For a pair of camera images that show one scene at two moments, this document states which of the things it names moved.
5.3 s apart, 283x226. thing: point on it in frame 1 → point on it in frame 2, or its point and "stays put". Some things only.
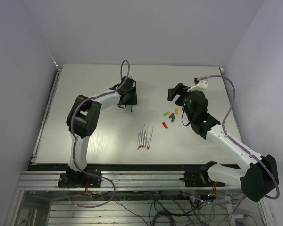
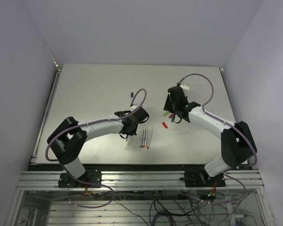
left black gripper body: [132, 98] → [133, 131]
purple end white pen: [149, 141] stays put
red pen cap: [164, 125] stays put
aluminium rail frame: [111, 181] stays put
